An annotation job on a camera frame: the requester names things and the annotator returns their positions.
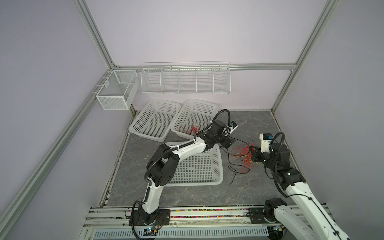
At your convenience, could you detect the red cable bundle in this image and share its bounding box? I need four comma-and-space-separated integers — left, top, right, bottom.
229, 143, 256, 173

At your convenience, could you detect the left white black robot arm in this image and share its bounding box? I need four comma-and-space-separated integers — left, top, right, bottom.
131, 121, 238, 224

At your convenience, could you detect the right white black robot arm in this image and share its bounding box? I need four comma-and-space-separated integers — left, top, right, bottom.
250, 140, 350, 240

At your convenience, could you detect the front white plastic basket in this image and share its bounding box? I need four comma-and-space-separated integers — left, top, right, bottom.
166, 144, 224, 187

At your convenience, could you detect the white plastic basket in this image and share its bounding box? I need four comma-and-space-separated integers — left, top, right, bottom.
166, 144, 224, 187
171, 99, 219, 140
129, 99, 181, 142

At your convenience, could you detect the back right white plastic basket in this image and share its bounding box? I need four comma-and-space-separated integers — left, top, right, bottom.
171, 99, 219, 140

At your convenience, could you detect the back left white plastic basket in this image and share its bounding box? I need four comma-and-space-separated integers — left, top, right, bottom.
129, 99, 181, 142

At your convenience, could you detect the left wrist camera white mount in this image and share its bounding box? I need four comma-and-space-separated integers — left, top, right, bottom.
227, 121, 238, 134

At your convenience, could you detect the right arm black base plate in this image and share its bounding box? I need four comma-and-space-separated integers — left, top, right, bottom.
246, 207, 268, 224

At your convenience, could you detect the long white wire wall shelf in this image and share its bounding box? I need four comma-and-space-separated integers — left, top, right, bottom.
141, 62, 232, 94

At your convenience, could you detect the white slotted cable duct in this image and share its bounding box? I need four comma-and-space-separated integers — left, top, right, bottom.
91, 226, 269, 240

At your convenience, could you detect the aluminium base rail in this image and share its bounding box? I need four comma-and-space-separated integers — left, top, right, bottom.
82, 205, 337, 230

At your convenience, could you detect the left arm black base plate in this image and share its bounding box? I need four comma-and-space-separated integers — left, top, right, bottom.
129, 209, 171, 227

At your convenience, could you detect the white mesh wall box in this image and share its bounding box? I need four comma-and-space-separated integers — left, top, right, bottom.
96, 70, 140, 111

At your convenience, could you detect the aluminium frame profile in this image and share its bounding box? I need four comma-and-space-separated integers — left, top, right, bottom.
73, 0, 116, 69

